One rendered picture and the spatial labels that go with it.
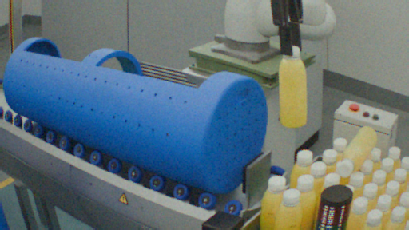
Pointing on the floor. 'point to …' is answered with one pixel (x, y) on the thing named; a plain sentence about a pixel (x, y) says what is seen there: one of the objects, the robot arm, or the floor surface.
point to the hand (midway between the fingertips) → (290, 38)
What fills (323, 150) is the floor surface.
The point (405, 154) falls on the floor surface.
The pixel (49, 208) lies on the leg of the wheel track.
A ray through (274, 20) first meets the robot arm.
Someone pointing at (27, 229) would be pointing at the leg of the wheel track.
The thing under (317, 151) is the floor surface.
